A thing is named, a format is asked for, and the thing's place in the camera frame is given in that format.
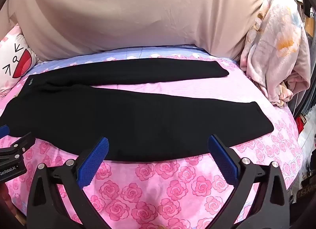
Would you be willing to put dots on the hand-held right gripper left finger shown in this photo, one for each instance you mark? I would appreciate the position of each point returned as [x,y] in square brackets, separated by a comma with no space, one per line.
[95,162]

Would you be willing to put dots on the leopard print item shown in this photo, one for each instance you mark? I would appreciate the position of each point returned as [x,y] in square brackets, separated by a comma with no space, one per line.
[306,195]

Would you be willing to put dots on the black pants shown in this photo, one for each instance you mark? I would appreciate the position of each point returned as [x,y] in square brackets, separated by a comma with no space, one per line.
[123,120]

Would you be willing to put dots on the white cat face pillow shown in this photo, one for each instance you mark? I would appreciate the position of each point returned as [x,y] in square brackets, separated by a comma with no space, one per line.
[14,56]

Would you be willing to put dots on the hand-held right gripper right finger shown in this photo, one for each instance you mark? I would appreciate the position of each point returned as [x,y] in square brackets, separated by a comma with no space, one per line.
[222,159]

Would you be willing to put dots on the pink rose bedsheet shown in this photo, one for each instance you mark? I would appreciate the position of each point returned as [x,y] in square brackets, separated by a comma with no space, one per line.
[138,189]

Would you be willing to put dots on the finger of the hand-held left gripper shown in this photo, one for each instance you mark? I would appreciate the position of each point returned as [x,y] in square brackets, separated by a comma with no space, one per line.
[17,145]
[4,130]

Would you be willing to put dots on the red cloth item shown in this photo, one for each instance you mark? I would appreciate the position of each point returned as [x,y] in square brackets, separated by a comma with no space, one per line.
[300,124]

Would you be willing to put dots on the pale floral blanket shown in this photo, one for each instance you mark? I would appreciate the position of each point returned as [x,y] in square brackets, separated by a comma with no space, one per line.
[276,46]

